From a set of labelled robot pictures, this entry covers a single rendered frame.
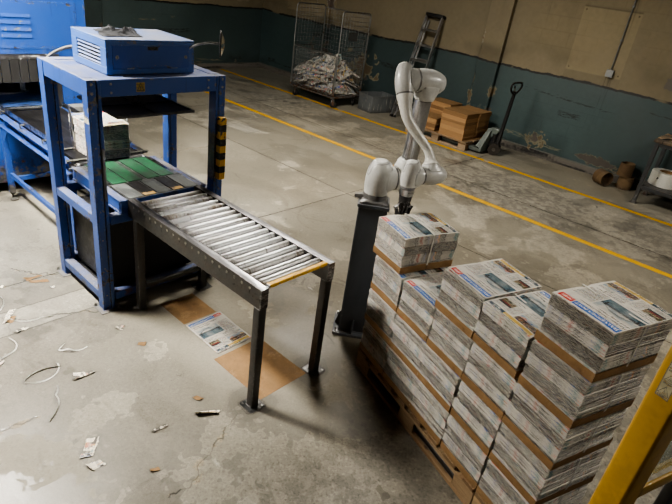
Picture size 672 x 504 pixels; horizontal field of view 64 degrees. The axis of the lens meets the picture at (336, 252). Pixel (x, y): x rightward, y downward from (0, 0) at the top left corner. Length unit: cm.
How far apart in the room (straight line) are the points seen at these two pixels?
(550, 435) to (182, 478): 171
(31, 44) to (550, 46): 722
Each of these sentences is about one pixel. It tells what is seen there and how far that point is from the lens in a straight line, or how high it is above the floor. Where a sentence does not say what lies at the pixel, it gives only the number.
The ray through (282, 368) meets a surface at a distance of 350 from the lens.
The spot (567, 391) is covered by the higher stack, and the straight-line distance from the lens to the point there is 229.
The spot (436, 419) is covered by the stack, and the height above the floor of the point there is 27.
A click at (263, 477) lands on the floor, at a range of 291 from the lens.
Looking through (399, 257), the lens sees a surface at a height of 92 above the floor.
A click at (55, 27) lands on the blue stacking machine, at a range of 582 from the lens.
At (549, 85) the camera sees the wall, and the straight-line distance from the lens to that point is 958.
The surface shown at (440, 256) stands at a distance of 312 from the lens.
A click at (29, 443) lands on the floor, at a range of 321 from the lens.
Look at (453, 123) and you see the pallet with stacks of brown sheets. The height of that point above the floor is 37.
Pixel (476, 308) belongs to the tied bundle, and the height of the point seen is 99.
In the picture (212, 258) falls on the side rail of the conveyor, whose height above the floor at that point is 79.
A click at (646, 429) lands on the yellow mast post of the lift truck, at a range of 189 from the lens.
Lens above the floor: 225
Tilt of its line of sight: 27 degrees down
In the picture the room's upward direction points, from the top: 9 degrees clockwise
